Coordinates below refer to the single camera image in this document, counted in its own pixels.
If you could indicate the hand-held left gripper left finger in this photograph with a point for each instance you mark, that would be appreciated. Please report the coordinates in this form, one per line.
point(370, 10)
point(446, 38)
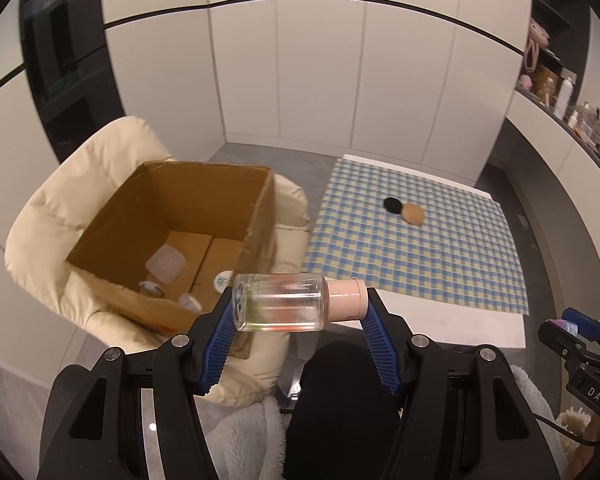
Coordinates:
point(220, 345)

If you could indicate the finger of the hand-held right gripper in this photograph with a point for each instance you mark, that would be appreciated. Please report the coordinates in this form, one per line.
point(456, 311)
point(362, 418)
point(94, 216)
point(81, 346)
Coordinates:
point(590, 324)
point(555, 340)

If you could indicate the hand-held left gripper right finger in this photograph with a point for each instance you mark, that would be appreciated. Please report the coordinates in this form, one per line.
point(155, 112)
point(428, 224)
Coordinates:
point(380, 345)

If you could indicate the small purple capped vial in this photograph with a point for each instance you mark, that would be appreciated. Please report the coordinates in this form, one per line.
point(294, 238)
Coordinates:
point(566, 326)

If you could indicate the white round compact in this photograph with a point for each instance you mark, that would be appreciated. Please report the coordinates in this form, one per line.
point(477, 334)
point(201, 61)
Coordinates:
point(221, 280)

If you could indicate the clear bottle pink cap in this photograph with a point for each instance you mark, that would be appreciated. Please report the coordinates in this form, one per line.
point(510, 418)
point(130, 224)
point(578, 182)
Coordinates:
point(280, 302)

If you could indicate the translucent square plastic box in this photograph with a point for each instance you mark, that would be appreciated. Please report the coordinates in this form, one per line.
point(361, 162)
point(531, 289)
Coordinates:
point(165, 262)

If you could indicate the brown cardboard box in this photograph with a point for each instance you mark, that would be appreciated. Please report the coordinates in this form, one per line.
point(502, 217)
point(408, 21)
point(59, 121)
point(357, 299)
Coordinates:
point(205, 195)

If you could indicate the person's left leg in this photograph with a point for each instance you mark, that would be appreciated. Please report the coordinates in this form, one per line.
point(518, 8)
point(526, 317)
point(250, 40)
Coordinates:
point(345, 410)

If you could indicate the white low table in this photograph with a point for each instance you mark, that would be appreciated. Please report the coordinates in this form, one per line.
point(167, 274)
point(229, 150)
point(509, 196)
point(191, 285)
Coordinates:
point(455, 325)

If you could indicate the blue yellow checkered tablecloth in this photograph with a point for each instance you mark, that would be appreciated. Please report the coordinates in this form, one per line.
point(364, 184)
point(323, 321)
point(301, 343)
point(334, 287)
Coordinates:
point(430, 260)

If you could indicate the grey fleece robe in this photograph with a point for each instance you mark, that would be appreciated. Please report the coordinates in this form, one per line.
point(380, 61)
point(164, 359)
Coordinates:
point(250, 440)

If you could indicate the small floor socket plate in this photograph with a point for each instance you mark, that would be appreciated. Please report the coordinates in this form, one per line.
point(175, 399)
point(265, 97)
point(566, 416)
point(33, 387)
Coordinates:
point(525, 222)

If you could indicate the tan makeup puff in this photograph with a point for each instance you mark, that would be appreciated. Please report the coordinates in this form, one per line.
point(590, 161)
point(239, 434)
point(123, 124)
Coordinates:
point(413, 213)

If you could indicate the black makeup puff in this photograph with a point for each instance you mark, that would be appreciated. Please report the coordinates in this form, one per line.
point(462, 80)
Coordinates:
point(392, 204)

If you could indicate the white counter cabinet dark top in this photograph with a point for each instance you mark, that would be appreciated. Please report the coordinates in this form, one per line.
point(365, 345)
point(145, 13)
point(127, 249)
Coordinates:
point(555, 170)

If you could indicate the small white bottle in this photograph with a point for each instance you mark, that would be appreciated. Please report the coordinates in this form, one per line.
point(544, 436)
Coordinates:
point(573, 121)

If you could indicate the clear acrylic organizer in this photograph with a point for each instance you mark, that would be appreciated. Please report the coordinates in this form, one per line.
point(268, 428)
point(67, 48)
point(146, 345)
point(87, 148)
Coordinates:
point(587, 117)

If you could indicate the cream cushioned chair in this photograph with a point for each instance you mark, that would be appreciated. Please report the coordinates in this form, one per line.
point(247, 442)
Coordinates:
point(55, 210)

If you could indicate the white spray bottle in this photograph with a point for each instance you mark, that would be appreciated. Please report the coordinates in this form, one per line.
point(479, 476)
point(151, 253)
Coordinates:
point(564, 94)

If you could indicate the small brown cardboard carton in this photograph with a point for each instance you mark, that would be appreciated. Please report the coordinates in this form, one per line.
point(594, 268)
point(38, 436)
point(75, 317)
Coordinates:
point(547, 80)

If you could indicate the small pink plush toy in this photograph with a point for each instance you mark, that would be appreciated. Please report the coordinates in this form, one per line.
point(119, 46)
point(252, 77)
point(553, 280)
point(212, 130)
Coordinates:
point(525, 81)

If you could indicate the white wardrobe cabinets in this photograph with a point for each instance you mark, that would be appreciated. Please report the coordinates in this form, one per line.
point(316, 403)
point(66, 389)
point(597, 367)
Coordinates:
point(330, 85)

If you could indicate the pink plush bag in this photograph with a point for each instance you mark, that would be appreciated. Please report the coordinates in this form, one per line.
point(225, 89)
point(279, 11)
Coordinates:
point(537, 40)

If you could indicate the black glass wall panel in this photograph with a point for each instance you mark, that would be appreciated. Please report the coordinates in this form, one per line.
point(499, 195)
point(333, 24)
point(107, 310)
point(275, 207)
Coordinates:
point(65, 70)

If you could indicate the black wall shelf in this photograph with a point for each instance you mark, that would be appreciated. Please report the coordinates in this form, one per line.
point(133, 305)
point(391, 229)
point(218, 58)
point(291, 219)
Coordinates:
point(555, 0)

